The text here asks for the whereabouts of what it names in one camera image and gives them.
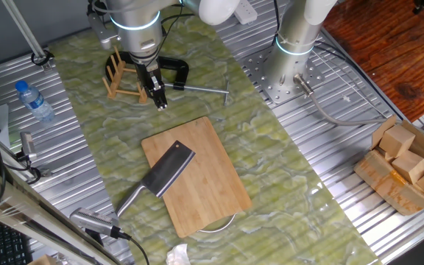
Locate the aluminium frame beam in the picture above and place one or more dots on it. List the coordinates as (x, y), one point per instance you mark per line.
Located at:
(20, 213)

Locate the white power strip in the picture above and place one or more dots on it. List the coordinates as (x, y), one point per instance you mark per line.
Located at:
(245, 13)

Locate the bamboo cutting board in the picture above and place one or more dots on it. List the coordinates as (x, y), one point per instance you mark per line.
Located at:
(204, 180)

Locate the brown cardboard box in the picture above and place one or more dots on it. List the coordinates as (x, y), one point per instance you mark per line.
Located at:
(388, 187)

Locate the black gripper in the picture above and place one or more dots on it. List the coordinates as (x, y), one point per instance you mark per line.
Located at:
(149, 73)

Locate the steel cleaver knife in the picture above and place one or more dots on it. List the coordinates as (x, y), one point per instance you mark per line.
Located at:
(168, 169)

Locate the green marble pattern mat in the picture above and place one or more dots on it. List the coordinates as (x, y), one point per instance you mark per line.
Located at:
(271, 165)

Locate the small grey camera on mount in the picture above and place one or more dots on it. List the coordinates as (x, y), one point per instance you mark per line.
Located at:
(27, 145)

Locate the grey finned depth camera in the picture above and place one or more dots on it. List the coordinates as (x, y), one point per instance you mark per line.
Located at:
(90, 221)

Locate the aluminium post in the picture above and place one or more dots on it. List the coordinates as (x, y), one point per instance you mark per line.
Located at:
(24, 31)

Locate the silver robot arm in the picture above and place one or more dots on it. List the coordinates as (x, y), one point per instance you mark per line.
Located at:
(138, 29)

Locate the clear water bottle blue cap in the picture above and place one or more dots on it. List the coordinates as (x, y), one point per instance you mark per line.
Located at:
(35, 103)

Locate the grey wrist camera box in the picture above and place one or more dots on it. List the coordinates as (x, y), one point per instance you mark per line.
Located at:
(101, 33)

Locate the crumpled white tissue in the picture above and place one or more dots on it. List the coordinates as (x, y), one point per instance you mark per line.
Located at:
(178, 255)

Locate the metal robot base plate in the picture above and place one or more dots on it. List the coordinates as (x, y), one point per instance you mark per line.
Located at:
(271, 90)

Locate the wooden knife rack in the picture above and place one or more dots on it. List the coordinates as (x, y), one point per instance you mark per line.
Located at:
(115, 86)

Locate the black C-clamp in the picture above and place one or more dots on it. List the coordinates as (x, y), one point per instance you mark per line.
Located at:
(180, 70)

